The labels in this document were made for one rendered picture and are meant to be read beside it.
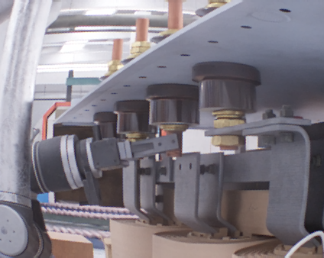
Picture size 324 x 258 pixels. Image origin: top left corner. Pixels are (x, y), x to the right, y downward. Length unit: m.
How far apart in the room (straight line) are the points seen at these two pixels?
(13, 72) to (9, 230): 0.31
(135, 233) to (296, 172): 0.80
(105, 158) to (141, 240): 0.38
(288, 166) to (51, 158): 0.54
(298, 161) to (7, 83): 0.58
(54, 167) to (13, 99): 0.19
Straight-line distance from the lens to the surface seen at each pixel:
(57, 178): 1.20
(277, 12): 0.59
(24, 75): 1.11
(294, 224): 0.76
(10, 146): 1.07
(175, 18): 1.23
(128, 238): 1.53
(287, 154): 0.80
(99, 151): 1.16
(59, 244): 2.35
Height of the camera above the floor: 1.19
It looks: 4 degrees up
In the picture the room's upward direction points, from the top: 1 degrees clockwise
